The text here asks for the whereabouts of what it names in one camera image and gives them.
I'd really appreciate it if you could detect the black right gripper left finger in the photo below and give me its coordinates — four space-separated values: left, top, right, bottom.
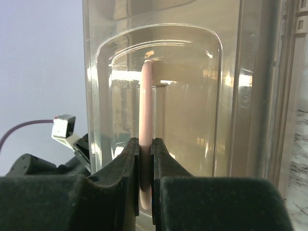
0 138 139 231

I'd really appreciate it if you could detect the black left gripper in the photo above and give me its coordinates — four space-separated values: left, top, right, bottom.
56 134 91 174

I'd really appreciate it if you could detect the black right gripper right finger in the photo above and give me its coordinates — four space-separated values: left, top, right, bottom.
151 138 293 231

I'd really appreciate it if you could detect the translucent brown tool box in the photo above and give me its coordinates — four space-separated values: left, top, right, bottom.
82 0 308 231

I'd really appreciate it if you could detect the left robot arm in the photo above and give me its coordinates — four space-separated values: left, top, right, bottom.
5 134 90 177

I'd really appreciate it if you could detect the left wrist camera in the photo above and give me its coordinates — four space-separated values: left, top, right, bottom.
51 115 79 150

